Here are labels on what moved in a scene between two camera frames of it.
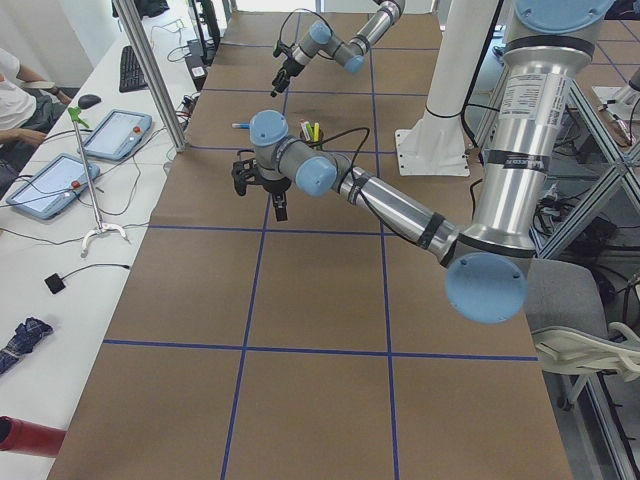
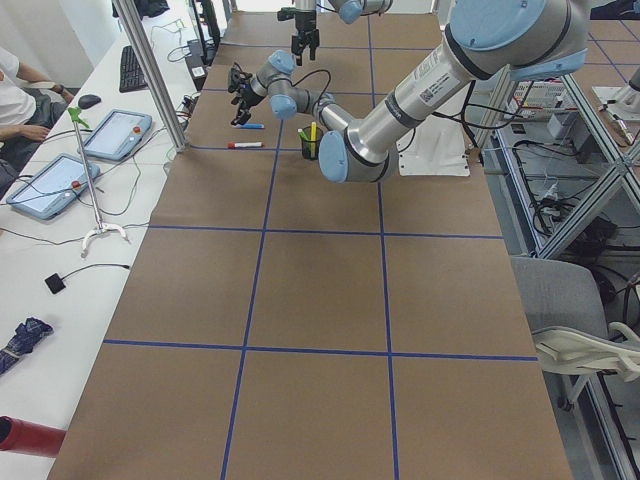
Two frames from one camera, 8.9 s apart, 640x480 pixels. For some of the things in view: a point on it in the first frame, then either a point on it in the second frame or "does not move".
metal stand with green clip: x=74 y=113 does not move
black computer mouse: x=88 y=101 does not move
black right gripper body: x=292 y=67 to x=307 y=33
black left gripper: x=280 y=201 to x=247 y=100
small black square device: x=55 y=283 does not move
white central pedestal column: x=437 y=146 does not move
